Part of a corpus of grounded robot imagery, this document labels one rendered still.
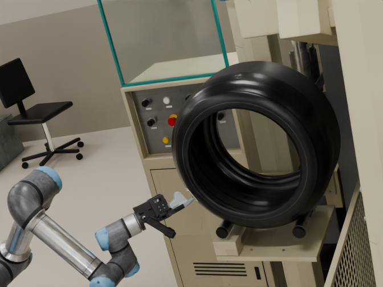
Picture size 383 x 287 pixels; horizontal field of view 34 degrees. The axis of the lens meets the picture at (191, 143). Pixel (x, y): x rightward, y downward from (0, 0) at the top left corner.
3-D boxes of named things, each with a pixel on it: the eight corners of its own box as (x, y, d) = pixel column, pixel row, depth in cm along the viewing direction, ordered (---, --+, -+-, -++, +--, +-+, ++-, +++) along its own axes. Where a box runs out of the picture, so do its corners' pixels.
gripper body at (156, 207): (164, 193, 216) (133, 209, 214) (175, 216, 216) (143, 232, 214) (161, 192, 223) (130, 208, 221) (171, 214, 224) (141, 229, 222)
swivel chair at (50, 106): (90, 141, 645) (60, 46, 610) (82, 165, 585) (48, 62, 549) (30, 155, 648) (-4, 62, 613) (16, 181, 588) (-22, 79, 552)
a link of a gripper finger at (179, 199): (190, 185, 218) (166, 197, 217) (197, 201, 219) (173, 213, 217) (188, 185, 221) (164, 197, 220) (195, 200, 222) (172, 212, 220)
